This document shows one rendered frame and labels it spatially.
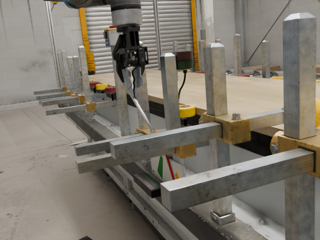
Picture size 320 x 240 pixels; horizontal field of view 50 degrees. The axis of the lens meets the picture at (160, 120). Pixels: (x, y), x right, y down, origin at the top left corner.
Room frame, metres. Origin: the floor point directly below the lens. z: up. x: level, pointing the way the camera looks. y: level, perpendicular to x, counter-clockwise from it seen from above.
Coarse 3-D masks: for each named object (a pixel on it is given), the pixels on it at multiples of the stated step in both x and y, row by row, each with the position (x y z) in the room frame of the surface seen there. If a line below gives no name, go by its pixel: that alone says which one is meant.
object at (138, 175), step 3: (135, 174) 1.15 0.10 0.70; (138, 174) 1.14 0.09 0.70; (138, 177) 1.12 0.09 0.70; (141, 177) 1.11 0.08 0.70; (141, 180) 1.08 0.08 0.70; (144, 180) 1.08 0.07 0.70; (144, 183) 1.06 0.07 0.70; (147, 183) 1.06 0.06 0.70; (147, 186) 1.03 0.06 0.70; (150, 186) 1.03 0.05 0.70; (153, 186) 1.03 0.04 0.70; (150, 189) 1.01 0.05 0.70; (153, 189) 1.01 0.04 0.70
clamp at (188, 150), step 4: (188, 144) 0.93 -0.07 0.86; (192, 144) 0.94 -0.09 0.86; (176, 148) 0.95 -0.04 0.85; (180, 148) 0.92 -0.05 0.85; (184, 148) 0.93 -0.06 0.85; (188, 148) 0.93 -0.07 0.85; (192, 148) 0.94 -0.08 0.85; (176, 152) 0.95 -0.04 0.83; (180, 152) 0.92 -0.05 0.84; (184, 152) 0.93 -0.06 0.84; (188, 152) 0.93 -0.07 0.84; (192, 152) 0.94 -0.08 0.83; (180, 156) 0.92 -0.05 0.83; (184, 156) 0.93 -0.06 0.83; (188, 156) 0.93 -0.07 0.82
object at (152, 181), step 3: (141, 174) 1.14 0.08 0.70; (144, 174) 1.14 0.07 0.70; (144, 177) 1.11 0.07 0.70; (147, 177) 1.11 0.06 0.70; (150, 180) 1.08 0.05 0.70; (153, 180) 1.08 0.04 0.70; (153, 183) 1.05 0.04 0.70; (156, 183) 1.05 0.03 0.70; (156, 186) 1.03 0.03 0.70; (159, 186) 1.02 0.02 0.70
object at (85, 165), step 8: (200, 144) 0.99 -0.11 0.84; (208, 144) 0.99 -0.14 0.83; (152, 152) 0.93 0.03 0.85; (160, 152) 0.94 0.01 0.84; (168, 152) 0.95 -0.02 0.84; (80, 160) 0.87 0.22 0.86; (88, 160) 0.86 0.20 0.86; (96, 160) 0.87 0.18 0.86; (104, 160) 0.87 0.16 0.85; (112, 160) 0.88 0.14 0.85; (120, 160) 0.89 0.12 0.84; (128, 160) 0.90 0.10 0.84; (136, 160) 0.91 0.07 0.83; (80, 168) 0.85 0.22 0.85; (88, 168) 0.86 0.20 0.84; (96, 168) 0.87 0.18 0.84; (104, 168) 0.87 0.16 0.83
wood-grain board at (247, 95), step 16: (96, 80) 2.82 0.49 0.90; (112, 80) 2.69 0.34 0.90; (160, 80) 2.35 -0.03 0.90; (192, 80) 2.18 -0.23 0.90; (240, 80) 1.95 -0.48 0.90; (256, 80) 1.89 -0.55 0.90; (272, 80) 1.83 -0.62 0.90; (160, 96) 1.62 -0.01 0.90; (192, 96) 1.53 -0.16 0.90; (240, 96) 1.42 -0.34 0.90; (256, 96) 1.38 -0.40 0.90; (272, 96) 1.35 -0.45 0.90; (240, 112) 1.10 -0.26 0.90; (256, 112) 1.08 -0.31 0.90; (272, 128) 0.88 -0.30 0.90
